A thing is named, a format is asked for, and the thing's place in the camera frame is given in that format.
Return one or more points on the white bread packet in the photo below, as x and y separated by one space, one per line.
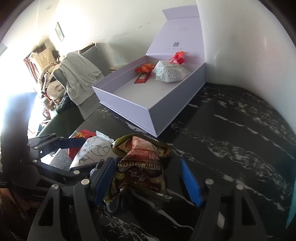
92 153
171 70

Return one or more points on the pile of clothes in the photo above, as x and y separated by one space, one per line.
49 81

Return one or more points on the person's left forearm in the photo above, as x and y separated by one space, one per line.
13 115

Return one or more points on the red ketchup packet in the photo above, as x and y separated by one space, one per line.
141 77

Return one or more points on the grey chair with clothes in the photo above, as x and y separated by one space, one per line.
92 69

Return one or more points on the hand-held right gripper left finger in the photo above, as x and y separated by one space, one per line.
104 178

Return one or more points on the red snack packet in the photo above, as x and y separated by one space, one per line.
79 139
144 68

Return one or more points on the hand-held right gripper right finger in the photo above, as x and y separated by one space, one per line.
189 183

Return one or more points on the person's left hand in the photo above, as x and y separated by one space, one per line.
13 204

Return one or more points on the lavender gift box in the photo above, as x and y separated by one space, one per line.
157 92

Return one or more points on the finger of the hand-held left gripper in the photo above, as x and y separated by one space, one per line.
69 176
71 142

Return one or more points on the clear plastic piece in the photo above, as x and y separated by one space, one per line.
113 205

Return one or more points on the white foam board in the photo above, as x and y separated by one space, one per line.
249 53

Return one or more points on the grey sweater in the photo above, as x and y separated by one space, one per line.
78 76

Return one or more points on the small wall picture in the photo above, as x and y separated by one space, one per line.
59 31

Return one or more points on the red plastic toy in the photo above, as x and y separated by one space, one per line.
177 58

